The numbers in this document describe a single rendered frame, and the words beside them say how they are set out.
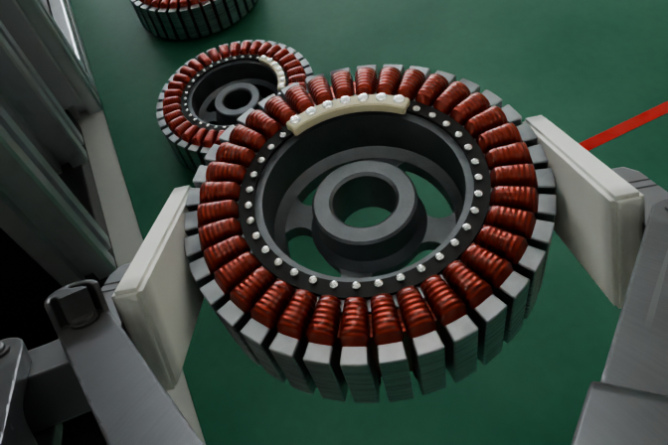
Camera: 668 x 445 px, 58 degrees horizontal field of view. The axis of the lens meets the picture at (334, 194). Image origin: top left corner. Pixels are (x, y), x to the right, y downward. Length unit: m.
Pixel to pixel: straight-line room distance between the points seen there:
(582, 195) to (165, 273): 0.11
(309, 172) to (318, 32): 0.31
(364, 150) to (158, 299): 0.09
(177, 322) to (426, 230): 0.08
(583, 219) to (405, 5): 0.38
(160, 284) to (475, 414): 0.20
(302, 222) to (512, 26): 0.33
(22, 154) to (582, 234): 0.25
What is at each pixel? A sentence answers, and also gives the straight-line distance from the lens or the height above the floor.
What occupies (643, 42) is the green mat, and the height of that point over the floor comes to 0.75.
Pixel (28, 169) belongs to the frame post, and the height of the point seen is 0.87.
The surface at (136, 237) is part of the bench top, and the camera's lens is 0.42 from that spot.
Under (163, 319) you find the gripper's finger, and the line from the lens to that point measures 0.16.
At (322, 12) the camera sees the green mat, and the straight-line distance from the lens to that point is 0.54.
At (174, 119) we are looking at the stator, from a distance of 0.42.
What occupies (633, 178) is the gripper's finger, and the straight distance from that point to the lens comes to 0.18.
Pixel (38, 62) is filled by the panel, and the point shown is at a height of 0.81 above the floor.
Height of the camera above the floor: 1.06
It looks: 52 degrees down
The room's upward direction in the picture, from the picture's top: 14 degrees counter-clockwise
